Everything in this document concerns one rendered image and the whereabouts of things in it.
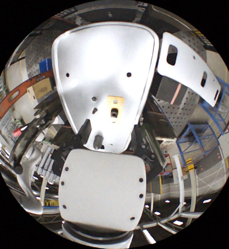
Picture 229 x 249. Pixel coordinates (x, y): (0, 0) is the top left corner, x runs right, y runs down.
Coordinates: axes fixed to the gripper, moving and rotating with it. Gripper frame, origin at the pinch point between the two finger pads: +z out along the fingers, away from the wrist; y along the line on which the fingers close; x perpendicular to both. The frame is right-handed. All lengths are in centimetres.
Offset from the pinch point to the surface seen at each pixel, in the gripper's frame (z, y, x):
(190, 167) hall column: 24, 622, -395
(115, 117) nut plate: 4.6, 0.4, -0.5
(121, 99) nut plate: 5.4, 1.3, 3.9
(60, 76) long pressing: 5.9, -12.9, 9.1
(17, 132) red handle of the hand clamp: -7.2, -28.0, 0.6
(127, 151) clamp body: 13.2, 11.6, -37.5
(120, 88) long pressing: 5.7, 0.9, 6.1
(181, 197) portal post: -126, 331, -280
